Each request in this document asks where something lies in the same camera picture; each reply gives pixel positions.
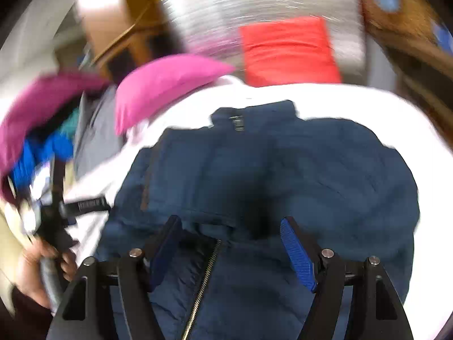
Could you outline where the white fluffy blanket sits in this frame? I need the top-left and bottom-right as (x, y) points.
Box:
(64, 74), (447, 340)

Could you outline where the red pillow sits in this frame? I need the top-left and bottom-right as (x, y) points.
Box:
(240, 16), (343, 87)

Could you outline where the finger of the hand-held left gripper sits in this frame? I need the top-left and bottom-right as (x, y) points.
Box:
(65, 195), (110, 217)
(51, 158), (69, 220)

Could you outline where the teal cloth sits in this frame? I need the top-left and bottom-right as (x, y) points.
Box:
(60, 108), (81, 137)

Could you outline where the grey garment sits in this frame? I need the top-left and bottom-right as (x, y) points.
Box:
(74, 87), (124, 178)

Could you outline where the wooden furniture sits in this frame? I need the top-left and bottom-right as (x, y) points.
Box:
(354, 0), (453, 121)

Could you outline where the pink pillow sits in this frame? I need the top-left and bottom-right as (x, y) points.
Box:
(115, 54), (237, 136)

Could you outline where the navy blue zip jacket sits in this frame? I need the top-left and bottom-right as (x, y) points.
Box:
(93, 100), (421, 340)

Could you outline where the magenta cloth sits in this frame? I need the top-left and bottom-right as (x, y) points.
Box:
(0, 71), (111, 202)

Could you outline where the bright blue cloth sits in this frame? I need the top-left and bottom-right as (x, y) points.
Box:
(9, 132), (76, 190)

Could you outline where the silver foil insulation sheet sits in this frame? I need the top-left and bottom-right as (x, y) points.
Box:
(159, 0), (367, 78)

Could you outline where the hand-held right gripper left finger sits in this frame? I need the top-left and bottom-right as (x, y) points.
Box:
(46, 215), (183, 340)

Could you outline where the person's left hand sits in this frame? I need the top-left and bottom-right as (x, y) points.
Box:
(15, 239), (78, 310)

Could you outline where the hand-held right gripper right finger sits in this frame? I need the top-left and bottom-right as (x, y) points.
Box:
(279, 216), (414, 340)

